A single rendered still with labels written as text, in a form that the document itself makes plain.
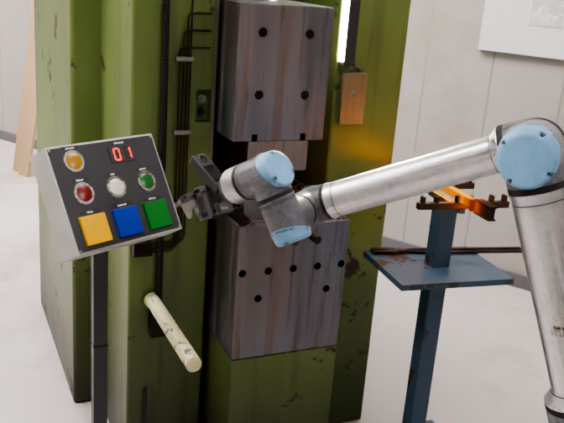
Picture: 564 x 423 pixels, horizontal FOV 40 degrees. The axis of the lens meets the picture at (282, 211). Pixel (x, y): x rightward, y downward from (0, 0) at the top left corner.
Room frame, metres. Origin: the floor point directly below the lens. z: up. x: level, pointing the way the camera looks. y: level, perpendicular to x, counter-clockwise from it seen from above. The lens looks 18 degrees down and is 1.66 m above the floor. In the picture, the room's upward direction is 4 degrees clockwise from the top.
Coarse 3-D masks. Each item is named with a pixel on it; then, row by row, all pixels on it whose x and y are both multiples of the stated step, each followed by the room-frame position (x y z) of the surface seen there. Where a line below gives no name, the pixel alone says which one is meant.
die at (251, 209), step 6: (216, 162) 2.63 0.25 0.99; (222, 162) 2.64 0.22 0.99; (228, 162) 2.64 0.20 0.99; (222, 168) 2.56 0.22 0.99; (228, 168) 2.57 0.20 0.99; (246, 204) 2.24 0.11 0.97; (252, 204) 2.24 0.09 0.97; (240, 210) 2.26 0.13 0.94; (246, 210) 2.24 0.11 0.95; (252, 210) 2.24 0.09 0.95; (258, 210) 2.25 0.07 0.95; (252, 216) 2.24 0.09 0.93; (258, 216) 2.25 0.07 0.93
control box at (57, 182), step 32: (32, 160) 1.85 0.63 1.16; (64, 160) 1.84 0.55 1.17; (96, 160) 1.91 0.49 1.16; (128, 160) 1.98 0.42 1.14; (64, 192) 1.79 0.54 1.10; (96, 192) 1.86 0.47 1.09; (128, 192) 1.93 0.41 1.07; (160, 192) 2.00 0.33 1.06; (64, 224) 1.77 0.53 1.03; (64, 256) 1.77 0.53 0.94
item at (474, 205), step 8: (448, 192) 2.34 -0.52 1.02; (456, 192) 2.30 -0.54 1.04; (464, 192) 2.31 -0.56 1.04; (464, 200) 2.25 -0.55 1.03; (472, 200) 2.21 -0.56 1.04; (480, 200) 2.20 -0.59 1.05; (472, 208) 2.20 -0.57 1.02; (480, 208) 2.19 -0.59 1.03; (488, 208) 2.15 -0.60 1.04; (496, 208) 2.14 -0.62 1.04; (480, 216) 2.17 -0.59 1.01; (488, 216) 2.14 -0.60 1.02
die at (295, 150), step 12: (216, 132) 2.49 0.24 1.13; (216, 144) 2.48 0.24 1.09; (228, 144) 2.38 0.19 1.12; (240, 144) 2.29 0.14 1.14; (252, 144) 2.24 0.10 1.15; (264, 144) 2.26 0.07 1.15; (276, 144) 2.27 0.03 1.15; (288, 144) 2.29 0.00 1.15; (300, 144) 2.31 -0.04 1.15; (228, 156) 2.37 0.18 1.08; (240, 156) 2.28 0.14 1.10; (252, 156) 2.24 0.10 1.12; (288, 156) 2.29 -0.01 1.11; (300, 156) 2.31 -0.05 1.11; (300, 168) 2.31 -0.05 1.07
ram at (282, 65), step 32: (224, 0) 2.33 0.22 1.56; (256, 0) 2.41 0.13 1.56; (288, 0) 2.60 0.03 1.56; (224, 32) 2.31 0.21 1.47; (256, 32) 2.23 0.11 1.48; (288, 32) 2.28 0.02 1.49; (320, 32) 2.32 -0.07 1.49; (224, 64) 2.30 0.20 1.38; (256, 64) 2.24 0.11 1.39; (288, 64) 2.28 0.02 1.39; (320, 64) 2.33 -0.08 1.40; (224, 96) 2.29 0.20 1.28; (256, 96) 2.24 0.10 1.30; (288, 96) 2.28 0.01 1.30; (320, 96) 2.33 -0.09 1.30; (224, 128) 2.28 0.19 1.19; (256, 128) 2.24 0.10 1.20; (288, 128) 2.29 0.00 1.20; (320, 128) 2.33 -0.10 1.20
